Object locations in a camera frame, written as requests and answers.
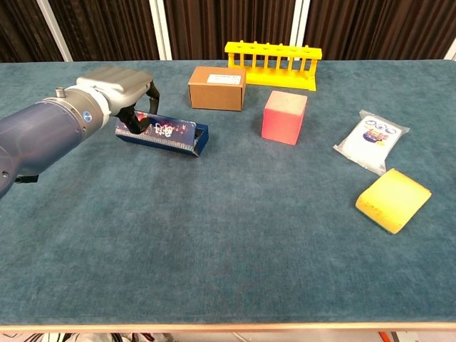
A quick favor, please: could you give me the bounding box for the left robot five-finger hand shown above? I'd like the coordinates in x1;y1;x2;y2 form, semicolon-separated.
76;66;162;136

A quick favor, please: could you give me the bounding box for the blue patterned glasses case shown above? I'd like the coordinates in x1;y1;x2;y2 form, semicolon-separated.
114;112;210;158

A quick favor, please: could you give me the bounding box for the brown cardboard box white label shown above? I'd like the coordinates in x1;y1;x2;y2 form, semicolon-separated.
187;66;247;113

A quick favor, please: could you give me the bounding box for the dark brown pleated curtain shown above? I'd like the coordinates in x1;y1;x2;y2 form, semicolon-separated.
0;0;456;63

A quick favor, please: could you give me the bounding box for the yellow test tube rack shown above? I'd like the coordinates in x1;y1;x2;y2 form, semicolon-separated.
224;40;323;92

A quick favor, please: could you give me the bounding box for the pink foam cube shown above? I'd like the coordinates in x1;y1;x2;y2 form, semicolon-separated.
261;90;309;146

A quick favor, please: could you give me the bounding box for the blue velvet table cloth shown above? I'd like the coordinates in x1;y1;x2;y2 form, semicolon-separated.
0;58;456;326

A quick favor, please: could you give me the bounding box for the white plastic snack packet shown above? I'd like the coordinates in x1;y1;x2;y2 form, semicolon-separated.
333;109;410;176

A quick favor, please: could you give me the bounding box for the yellow sponge green backing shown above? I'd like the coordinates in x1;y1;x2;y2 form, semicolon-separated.
355;167;432;236

